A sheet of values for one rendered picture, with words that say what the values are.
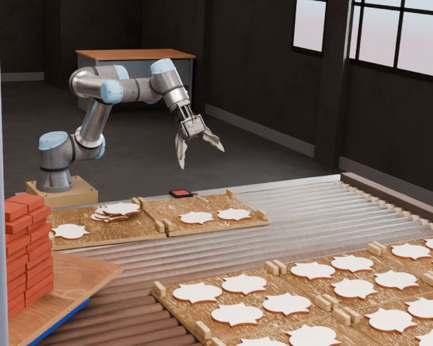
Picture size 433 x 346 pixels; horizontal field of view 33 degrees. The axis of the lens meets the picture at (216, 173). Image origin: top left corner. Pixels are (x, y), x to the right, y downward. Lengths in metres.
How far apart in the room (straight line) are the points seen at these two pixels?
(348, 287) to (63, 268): 0.85
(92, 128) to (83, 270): 1.05
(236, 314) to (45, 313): 0.53
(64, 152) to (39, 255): 1.25
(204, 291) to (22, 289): 0.58
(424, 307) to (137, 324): 0.82
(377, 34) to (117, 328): 5.01
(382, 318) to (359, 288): 0.19
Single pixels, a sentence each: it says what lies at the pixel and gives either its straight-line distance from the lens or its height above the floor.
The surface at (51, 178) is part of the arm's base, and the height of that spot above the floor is 0.98.
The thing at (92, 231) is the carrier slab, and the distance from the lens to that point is 2.64.
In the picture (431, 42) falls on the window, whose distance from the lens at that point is 6.23.
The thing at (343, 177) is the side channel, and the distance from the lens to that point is 3.46.
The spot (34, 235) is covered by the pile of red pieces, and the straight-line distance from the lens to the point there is 1.84.
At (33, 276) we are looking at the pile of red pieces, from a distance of 1.88.
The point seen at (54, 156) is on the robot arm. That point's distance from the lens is 3.07.
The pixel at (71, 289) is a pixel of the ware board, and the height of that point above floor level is 1.04.
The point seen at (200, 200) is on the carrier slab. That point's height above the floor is 0.94.
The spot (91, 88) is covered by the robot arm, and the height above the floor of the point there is 1.43.
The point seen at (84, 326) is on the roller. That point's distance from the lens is 2.07.
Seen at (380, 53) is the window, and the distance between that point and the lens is 6.66.
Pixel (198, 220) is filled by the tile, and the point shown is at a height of 0.94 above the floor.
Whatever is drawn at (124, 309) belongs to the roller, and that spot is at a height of 0.91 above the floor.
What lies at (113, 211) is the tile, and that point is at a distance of 2.70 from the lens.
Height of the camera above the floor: 1.88
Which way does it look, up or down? 16 degrees down
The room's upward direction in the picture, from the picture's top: 3 degrees clockwise
